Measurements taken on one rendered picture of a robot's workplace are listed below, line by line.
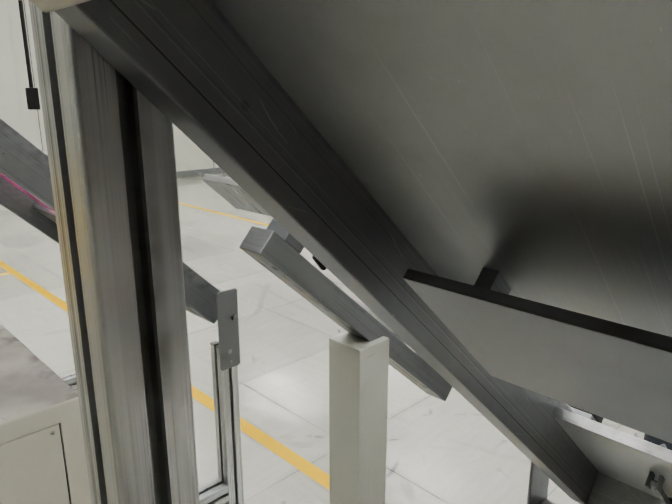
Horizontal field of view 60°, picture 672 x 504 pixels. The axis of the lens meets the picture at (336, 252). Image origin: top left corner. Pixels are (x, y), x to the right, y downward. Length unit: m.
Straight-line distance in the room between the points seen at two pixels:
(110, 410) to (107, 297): 0.05
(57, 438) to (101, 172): 0.95
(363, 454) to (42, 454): 0.58
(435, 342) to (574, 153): 0.21
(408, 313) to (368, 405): 0.47
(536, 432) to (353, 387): 0.30
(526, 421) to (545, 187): 0.34
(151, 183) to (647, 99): 0.18
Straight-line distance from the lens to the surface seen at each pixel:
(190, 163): 8.86
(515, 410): 0.52
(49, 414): 1.14
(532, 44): 0.18
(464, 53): 0.19
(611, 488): 0.77
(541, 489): 0.81
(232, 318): 1.19
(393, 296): 0.34
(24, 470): 1.17
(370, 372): 0.79
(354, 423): 0.82
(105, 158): 0.25
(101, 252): 0.25
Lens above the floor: 1.13
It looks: 15 degrees down
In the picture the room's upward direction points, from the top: straight up
